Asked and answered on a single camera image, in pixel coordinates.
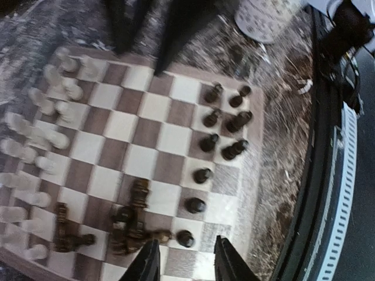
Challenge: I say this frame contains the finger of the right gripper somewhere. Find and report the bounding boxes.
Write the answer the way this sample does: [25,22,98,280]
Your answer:
[154,0,223,77]
[104,0,158,55]

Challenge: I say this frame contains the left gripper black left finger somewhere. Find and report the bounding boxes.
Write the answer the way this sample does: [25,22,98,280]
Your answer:
[119,239,161,281]

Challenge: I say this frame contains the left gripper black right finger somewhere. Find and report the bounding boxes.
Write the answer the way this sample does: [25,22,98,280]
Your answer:
[214,235,258,281]

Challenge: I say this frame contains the dark chess pawn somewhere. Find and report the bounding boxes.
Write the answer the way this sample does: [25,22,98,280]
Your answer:
[203,109,221,128]
[226,111,253,133]
[229,85,252,108]
[199,133,220,153]
[203,83,223,104]
[193,167,212,184]
[221,139,249,160]
[186,197,206,214]

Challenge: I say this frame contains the patterned mug yellow inside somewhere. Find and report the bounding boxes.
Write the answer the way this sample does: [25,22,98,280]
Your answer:
[234,0,302,44]

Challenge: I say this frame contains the wooden chess board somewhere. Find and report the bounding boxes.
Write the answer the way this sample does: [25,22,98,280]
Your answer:
[1,47,264,280]

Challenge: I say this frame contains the pile of dark chess pieces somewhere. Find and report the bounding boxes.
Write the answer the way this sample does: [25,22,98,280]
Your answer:
[53,178,172,255]

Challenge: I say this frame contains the white slotted cable duct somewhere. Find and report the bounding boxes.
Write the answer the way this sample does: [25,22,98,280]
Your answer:
[317,103,357,280]

